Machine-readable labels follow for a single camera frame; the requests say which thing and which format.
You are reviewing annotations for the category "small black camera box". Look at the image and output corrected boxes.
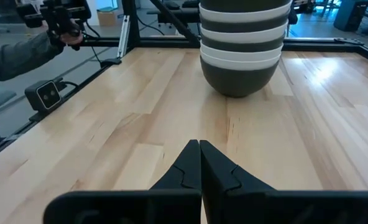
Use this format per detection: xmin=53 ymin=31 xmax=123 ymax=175
xmin=24 ymin=79 xmax=63 ymax=113

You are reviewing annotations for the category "white bowl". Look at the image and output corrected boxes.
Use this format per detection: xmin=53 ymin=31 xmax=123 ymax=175
xmin=200 ymin=21 xmax=288 ymax=44
xmin=200 ymin=49 xmax=282 ymax=72
xmin=200 ymin=42 xmax=283 ymax=62
xmin=198 ymin=1 xmax=293 ymax=23

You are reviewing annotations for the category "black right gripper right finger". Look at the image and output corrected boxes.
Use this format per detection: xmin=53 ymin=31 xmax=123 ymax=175
xmin=200 ymin=139 xmax=368 ymax=224

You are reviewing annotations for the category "cardboard box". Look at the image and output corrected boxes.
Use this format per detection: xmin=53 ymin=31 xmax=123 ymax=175
xmin=96 ymin=6 xmax=119 ymax=27

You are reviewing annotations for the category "person's hand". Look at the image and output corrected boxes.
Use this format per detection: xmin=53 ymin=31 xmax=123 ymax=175
xmin=58 ymin=21 xmax=85 ymax=46

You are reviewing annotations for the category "black bowl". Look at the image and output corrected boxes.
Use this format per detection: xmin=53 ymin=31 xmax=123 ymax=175
xmin=199 ymin=55 xmax=281 ymax=98
xmin=199 ymin=12 xmax=290 ymax=34
xmin=199 ymin=0 xmax=292 ymax=13
xmin=201 ymin=32 xmax=286 ymax=53

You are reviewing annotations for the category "person's forearm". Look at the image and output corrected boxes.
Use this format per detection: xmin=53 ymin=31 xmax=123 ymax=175
xmin=0 ymin=30 xmax=65 ymax=82

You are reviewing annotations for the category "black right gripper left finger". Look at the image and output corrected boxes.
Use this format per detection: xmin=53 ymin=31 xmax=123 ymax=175
xmin=43 ymin=139 xmax=203 ymax=224

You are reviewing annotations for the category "silver aluminium bar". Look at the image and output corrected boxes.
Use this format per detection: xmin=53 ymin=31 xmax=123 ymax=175
xmin=117 ymin=14 xmax=131 ymax=59

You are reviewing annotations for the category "black leader arm handle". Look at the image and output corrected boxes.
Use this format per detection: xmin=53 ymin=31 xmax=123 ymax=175
xmin=16 ymin=0 xmax=92 ymax=52

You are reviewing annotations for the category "dark cabinet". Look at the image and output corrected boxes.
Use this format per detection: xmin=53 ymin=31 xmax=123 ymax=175
xmin=333 ymin=0 xmax=368 ymax=32

